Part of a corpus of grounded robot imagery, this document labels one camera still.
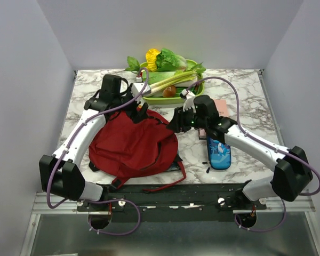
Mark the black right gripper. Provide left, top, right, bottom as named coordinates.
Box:
left=165, top=104, right=207, bottom=134

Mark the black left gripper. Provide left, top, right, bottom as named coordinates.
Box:
left=114, top=83, right=149, bottom=123

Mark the red student backpack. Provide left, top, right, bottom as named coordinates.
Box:
left=89, top=110, right=186, bottom=192

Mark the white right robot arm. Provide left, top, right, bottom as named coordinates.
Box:
left=167, top=95, right=313, bottom=209

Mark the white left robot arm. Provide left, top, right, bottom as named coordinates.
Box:
left=39, top=74, right=151, bottom=211

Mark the green plastic tray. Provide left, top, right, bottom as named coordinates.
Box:
left=143, top=60, right=203, bottom=105

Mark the brown toy mushroom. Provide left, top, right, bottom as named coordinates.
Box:
left=163, top=85, right=177, bottom=98

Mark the teal notebook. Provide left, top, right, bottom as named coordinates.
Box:
left=161, top=151, right=182, bottom=172

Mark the pink book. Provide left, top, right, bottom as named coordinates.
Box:
left=198, top=99, right=229, bottom=140

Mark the blue dinosaur pencil case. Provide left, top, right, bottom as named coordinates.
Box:
left=206, top=137, right=231, bottom=170

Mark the toy celery stalk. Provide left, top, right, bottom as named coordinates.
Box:
left=148, top=63, right=206, bottom=96

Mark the green leafy sprig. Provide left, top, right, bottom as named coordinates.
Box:
left=125, top=56, right=140, bottom=71

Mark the green toy lettuce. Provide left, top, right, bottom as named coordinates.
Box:
left=155, top=48, right=187, bottom=71

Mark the yellow toy flower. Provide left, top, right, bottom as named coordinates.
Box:
left=145, top=49, right=161, bottom=72

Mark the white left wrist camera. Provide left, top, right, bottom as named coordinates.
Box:
left=131, top=83, right=151, bottom=97

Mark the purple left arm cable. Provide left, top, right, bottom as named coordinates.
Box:
left=46, top=67, right=150, bottom=236

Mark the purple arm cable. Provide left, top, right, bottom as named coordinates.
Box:
left=46, top=67, right=150, bottom=236
left=180, top=76, right=320, bottom=233

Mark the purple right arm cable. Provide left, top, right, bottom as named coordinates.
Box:
left=180, top=76, right=320, bottom=233

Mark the aluminium frame rail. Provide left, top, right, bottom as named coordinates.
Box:
left=32, top=193, right=316, bottom=214

